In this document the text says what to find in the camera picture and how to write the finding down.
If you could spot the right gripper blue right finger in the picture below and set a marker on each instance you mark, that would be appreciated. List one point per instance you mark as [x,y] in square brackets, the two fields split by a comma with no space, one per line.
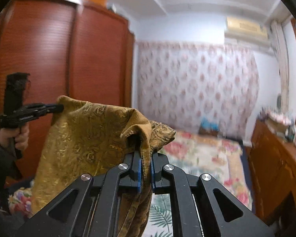
[200,205]

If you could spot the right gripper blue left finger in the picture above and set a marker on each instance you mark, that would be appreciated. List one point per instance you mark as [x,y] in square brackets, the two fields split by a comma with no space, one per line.
[90,206]

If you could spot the golden brown patterned shirt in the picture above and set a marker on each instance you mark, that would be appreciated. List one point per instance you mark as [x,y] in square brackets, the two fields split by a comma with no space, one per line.
[93,138]

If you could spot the person left hand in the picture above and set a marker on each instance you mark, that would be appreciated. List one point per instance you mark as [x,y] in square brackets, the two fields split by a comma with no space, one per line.
[19,137]

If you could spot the floral bed blanket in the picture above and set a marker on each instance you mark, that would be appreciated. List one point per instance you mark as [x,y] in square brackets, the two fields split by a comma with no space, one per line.
[193,153]

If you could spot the wooden side cabinet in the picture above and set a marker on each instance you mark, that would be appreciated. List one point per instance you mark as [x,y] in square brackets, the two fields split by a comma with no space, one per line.
[272,162]

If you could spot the blue item on box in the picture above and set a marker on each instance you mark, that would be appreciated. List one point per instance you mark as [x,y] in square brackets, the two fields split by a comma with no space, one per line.
[207,127]

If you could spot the cardboard box with floral cloth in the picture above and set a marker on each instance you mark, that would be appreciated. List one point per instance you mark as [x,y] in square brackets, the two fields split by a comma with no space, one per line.
[275,121]

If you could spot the pink circle patterned curtain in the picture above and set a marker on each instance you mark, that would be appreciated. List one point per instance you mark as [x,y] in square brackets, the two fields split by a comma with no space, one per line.
[179,84]

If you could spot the tied beige side curtain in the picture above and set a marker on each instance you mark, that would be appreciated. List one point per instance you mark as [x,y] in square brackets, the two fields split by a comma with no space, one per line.
[282,58]

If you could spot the beige wall air conditioner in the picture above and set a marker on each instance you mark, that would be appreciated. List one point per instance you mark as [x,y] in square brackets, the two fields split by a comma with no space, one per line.
[247,31]

